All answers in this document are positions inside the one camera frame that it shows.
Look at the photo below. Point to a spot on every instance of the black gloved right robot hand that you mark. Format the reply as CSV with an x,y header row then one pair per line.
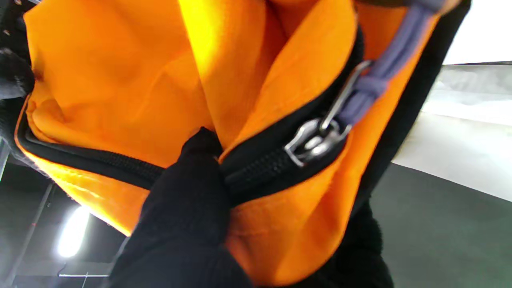
x,y
14,72

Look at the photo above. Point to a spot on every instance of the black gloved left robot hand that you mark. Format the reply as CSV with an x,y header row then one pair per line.
x,y
184,224

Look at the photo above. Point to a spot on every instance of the orange and blue backpack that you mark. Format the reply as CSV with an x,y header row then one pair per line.
x,y
120,80

